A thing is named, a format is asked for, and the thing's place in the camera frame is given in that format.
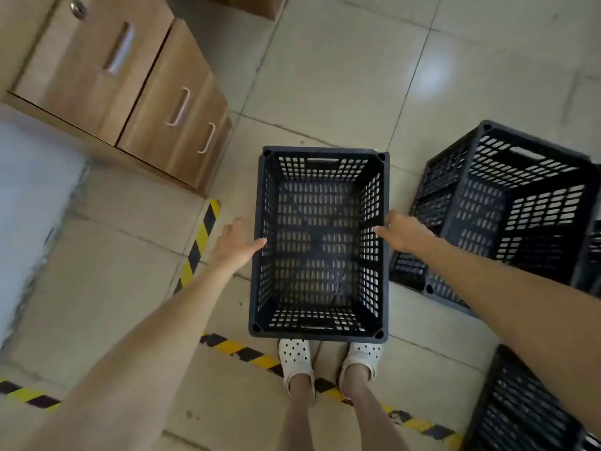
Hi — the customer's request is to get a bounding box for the person's right hand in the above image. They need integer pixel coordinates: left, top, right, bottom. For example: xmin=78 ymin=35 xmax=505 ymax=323
xmin=373 ymin=210 xmax=440 ymax=255

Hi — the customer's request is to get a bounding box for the person's left hand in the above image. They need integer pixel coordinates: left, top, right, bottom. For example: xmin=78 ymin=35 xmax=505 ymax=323
xmin=206 ymin=217 xmax=269 ymax=276

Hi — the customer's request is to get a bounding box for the person's right forearm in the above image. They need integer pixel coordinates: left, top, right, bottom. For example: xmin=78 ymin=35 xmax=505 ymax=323
xmin=411 ymin=234 xmax=601 ymax=440

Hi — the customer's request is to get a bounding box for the person's left forearm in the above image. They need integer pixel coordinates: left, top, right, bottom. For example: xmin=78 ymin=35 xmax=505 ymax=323
xmin=26 ymin=260 xmax=238 ymax=451

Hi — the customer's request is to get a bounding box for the person's white left clog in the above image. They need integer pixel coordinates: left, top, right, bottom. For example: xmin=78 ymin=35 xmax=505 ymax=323
xmin=277 ymin=338 xmax=316 ymax=405

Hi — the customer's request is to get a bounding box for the person's white clog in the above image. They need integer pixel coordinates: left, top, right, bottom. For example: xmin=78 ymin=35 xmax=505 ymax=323
xmin=277 ymin=338 xmax=316 ymax=405
xmin=337 ymin=341 xmax=384 ymax=401

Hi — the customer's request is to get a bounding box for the person's white right clog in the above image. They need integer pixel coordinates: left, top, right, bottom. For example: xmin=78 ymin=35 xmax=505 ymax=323
xmin=337 ymin=341 xmax=384 ymax=401

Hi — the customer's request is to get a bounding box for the person's left leg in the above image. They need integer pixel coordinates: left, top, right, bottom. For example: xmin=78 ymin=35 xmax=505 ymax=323
xmin=277 ymin=373 xmax=316 ymax=451

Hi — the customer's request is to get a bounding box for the person's leg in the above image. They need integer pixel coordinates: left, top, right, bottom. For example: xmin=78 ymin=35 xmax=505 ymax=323
xmin=340 ymin=363 xmax=410 ymax=451
xmin=277 ymin=373 xmax=316 ymax=451

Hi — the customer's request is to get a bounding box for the person's right leg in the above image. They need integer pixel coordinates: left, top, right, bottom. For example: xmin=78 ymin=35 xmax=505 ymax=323
xmin=340 ymin=363 xmax=410 ymax=451

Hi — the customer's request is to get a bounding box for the wooden drawer pedestal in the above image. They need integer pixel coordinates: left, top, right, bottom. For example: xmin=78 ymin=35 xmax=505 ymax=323
xmin=13 ymin=0 xmax=234 ymax=195

